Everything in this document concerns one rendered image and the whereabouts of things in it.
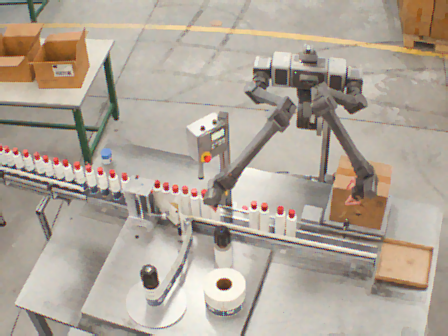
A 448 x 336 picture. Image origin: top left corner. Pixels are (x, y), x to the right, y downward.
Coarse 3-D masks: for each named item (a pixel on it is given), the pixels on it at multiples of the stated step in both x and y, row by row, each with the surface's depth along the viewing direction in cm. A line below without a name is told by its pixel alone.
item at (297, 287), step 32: (96, 160) 401; (128, 160) 400; (160, 160) 399; (192, 160) 398; (256, 192) 379; (288, 192) 378; (320, 192) 377; (64, 224) 366; (96, 224) 366; (320, 224) 360; (416, 224) 356; (64, 256) 350; (96, 256) 350; (288, 256) 346; (320, 256) 345; (32, 288) 335; (64, 288) 335; (288, 288) 332; (320, 288) 331; (352, 288) 330; (384, 288) 328; (416, 288) 326; (64, 320) 321; (256, 320) 319; (288, 320) 318; (320, 320) 317; (352, 320) 316; (384, 320) 314; (416, 320) 312
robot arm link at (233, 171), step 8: (272, 112) 307; (272, 120) 307; (264, 128) 309; (272, 128) 307; (280, 128) 309; (256, 136) 309; (264, 136) 307; (248, 144) 309; (256, 144) 306; (264, 144) 308; (248, 152) 306; (256, 152) 307; (240, 160) 305; (248, 160) 306; (232, 168) 304; (240, 168) 306; (224, 176) 304; (232, 176) 310; (224, 184) 305; (232, 184) 306
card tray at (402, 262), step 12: (384, 240) 348; (396, 240) 345; (384, 252) 344; (396, 252) 343; (408, 252) 343; (420, 252) 342; (432, 252) 340; (384, 264) 338; (396, 264) 338; (408, 264) 337; (420, 264) 336; (384, 276) 329; (396, 276) 332; (408, 276) 332; (420, 276) 331
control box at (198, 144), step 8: (200, 120) 325; (208, 120) 325; (192, 128) 322; (208, 128) 321; (216, 128) 322; (192, 136) 322; (200, 136) 318; (208, 136) 322; (224, 136) 329; (192, 144) 326; (200, 144) 321; (208, 144) 325; (224, 144) 333; (192, 152) 331; (200, 152) 325; (208, 152) 329; (216, 152) 333; (200, 160) 329
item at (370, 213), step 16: (368, 160) 352; (336, 176) 345; (352, 176) 345; (384, 176) 344; (336, 192) 342; (384, 192) 336; (336, 208) 351; (352, 208) 347; (368, 208) 343; (384, 208) 340; (352, 224) 356; (368, 224) 352
